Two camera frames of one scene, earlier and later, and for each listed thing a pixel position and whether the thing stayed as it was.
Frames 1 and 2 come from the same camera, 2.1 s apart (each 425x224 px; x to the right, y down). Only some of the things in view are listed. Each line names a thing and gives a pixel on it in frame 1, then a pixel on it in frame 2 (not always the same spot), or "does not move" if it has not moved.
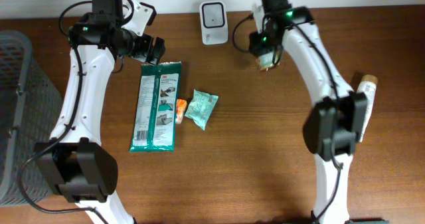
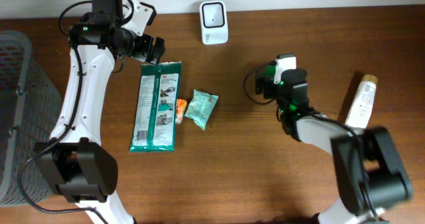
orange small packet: (180, 106) does not move
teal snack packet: (200, 108) does not move
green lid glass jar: (264, 62) -> (269, 73)
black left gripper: (142, 53) does not move
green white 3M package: (154, 128) does not move
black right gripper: (263, 46) -> (271, 86)
